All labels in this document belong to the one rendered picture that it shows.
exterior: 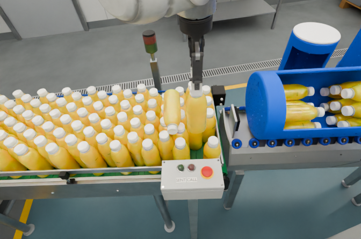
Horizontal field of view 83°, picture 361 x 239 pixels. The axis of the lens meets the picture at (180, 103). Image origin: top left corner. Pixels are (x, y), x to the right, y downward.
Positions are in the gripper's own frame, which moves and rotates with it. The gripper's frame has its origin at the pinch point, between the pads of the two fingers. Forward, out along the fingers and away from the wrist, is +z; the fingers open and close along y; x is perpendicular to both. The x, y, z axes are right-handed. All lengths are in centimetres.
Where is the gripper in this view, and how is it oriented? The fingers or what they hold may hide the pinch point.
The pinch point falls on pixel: (196, 82)
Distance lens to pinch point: 60.4
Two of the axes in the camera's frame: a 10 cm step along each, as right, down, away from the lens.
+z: 0.6, 6.8, 7.3
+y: -0.1, -7.3, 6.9
